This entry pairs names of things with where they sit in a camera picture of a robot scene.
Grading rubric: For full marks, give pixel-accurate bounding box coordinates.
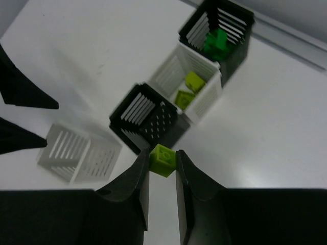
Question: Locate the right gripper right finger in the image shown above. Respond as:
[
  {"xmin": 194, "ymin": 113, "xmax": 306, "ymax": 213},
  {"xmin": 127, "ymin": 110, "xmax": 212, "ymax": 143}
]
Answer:
[{"xmin": 176, "ymin": 150, "xmax": 225, "ymax": 244}]

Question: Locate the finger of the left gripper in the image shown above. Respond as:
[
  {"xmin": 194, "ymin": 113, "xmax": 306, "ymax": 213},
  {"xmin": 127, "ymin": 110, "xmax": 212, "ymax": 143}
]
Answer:
[
  {"xmin": 0, "ymin": 118, "xmax": 48, "ymax": 154},
  {"xmin": 1, "ymin": 48, "xmax": 59, "ymax": 110}
]

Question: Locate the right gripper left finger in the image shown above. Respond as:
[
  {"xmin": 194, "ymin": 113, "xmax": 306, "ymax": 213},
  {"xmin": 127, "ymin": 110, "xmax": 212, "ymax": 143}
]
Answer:
[{"xmin": 97, "ymin": 149, "xmax": 150, "ymax": 231}]

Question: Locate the small lime cube lego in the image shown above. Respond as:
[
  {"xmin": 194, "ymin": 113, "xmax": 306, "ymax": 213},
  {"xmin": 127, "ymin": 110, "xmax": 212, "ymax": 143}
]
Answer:
[{"xmin": 149, "ymin": 144, "xmax": 176, "ymax": 178}]

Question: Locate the lime green printed lego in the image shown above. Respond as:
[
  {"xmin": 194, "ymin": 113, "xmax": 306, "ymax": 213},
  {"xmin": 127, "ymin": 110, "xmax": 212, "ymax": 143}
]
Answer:
[{"xmin": 174, "ymin": 90, "xmax": 196, "ymax": 110}]

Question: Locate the green lego brick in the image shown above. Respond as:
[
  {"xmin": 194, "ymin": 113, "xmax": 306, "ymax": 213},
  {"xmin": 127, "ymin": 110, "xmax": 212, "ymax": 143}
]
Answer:
[{"xmin": 203, "ymin": 28, "xmax": 234, "ymax": 61}]

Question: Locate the near black slatted container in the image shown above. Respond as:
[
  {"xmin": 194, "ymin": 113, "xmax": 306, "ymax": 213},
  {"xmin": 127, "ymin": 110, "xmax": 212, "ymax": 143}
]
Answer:
[{"xmin": 109, "ymin": 83, "xmax": 190, "ymax": 155}]

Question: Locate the black slatted container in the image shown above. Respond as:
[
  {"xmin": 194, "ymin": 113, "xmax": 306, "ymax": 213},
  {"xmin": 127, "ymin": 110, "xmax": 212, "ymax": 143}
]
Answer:
[
  {"xmin": 109, "ymin": 83, "xmax": 190, "ymax": 155},
  {"xmin": 179, "ymin": 0, "xmax": 255, "ymax": 86}
]

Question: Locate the near white slatted container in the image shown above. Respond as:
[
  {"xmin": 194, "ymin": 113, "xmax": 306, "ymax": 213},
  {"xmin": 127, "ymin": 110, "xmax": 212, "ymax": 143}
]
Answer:
[{"xmin": 37, "ymin": 124, "xmax": 122, "ymax": 184}]

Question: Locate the white slatted container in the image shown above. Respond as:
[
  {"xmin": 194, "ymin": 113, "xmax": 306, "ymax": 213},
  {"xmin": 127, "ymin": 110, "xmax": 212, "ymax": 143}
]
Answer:
[
  {"xmin": 148, "ymin": 43, "xmax": 222, "ymax": 124},
  {"xmin": 37, "ymin": 124, "xmax": 122, "ymax": 184}
]

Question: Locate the far white slatted container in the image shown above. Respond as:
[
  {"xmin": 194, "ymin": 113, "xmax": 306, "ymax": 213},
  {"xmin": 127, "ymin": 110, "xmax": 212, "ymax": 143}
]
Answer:
[{"xmin": 148, "ymin": 43, "xmax": 222, "ymax": 124}]

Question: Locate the lime lego in container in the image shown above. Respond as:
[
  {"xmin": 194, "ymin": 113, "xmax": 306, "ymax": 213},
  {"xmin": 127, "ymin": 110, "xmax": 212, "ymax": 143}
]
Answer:
[{"xmin": 184, "ymin": 71, "xmax": 206, "ymax": 94}]

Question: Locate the far black slatted container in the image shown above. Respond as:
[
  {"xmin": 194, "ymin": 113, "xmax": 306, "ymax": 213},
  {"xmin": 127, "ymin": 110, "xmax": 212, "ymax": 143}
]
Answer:
[{"xmin": 179, "ymin": 0, "xmax": 255, "ymax": 86}]

